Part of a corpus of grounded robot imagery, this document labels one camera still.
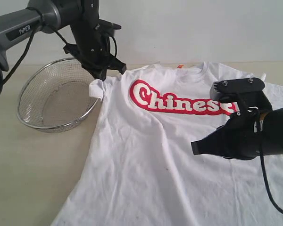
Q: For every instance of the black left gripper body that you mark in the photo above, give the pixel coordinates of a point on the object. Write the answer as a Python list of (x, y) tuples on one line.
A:
[(92, 45)]

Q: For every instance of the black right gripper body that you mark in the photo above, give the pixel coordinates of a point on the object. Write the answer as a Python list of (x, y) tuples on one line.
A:
[(240, 137)]

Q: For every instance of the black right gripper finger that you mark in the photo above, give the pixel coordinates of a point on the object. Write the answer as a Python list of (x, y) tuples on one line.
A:
[(212, 144)]

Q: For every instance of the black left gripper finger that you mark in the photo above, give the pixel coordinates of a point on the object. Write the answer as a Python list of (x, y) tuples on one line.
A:
[(98, 74), (117, 65)]

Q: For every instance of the white t-shirt red lettering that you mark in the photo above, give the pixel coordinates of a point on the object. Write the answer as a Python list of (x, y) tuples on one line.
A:
[(140, 170)]

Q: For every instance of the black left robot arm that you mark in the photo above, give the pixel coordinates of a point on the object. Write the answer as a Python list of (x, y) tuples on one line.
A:
[(17, 29)]

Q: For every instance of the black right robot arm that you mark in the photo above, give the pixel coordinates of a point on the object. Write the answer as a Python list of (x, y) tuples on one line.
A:
[(271, 132)]

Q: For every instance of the round metal mesh basket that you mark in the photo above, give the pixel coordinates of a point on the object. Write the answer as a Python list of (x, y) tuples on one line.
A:
[(56, 97)]

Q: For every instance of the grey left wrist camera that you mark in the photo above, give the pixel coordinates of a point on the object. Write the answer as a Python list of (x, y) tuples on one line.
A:
[(109, 25)]

